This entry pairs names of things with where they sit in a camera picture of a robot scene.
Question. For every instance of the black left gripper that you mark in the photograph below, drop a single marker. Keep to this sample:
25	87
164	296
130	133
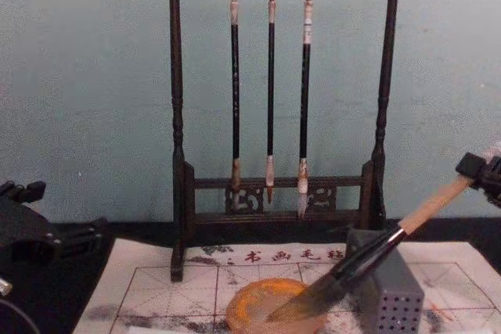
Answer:
23	232

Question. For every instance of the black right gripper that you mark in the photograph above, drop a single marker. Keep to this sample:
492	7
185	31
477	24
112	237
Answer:
492	185

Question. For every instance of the black table cloth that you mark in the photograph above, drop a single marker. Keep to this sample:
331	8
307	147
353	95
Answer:
47	302

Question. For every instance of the white felt calligraphy mat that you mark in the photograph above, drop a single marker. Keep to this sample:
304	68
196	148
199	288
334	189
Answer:
164	295

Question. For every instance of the grey block with holes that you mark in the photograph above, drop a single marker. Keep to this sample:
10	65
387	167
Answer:
395	287

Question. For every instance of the dark wooden brush rack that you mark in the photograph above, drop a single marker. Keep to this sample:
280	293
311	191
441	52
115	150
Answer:
177	115

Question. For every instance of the hanging brush with white tip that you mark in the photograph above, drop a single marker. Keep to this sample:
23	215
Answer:
305	95

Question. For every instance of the thin hanging black brush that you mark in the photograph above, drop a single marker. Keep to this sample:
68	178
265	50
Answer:
270	95

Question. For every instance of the hanging brush with brown tip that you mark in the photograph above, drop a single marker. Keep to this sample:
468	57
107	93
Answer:
235	95

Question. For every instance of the orange round ink dish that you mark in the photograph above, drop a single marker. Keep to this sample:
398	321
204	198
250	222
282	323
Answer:
250	302

